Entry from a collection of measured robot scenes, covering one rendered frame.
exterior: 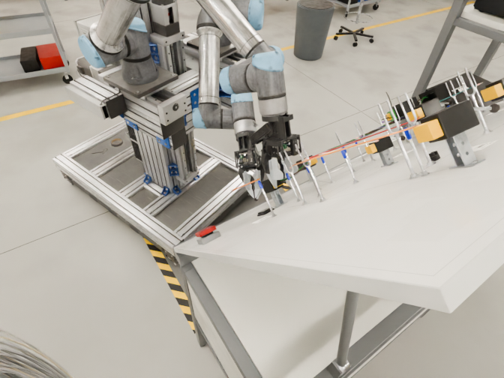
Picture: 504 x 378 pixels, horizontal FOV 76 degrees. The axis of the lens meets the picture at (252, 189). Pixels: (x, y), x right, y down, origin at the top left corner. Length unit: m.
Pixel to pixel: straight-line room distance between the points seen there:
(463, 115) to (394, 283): 0.34
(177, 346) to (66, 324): 0.64
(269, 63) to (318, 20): 3.54
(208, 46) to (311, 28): 3.20
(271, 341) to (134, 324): 1.11
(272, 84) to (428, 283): 0.67
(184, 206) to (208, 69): 1.15
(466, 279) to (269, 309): 0.92
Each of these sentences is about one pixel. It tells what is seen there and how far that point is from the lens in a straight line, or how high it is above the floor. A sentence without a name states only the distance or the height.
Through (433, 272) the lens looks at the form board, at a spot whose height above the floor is 1.64.
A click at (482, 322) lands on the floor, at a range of 2.44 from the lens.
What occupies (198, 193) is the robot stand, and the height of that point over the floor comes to 0.21.
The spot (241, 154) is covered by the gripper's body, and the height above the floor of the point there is 1.16.
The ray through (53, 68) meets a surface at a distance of 4.15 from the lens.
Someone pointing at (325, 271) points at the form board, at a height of 1.56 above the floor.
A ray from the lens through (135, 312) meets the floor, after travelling 2.08.
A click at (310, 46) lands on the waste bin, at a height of 0.20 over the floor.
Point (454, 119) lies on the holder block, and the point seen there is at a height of 1.59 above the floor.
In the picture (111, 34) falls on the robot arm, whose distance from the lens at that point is 1.26.
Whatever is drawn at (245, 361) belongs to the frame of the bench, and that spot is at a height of 0.80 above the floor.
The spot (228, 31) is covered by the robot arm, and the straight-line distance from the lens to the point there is 1.04.
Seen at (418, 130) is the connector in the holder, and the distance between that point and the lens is 0.55.
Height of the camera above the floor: 1.84
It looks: 46 degrees down
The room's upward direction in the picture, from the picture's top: 3 degrees clockwise
